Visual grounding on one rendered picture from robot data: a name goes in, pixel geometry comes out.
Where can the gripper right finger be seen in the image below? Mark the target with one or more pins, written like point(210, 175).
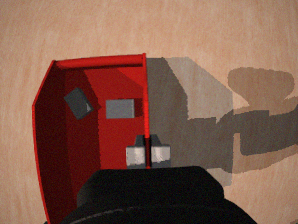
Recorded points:
point(161, 153)

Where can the red bin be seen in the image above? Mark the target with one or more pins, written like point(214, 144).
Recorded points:
point(68, 151)

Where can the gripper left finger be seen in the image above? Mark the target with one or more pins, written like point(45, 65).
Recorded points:
point(136, 154)

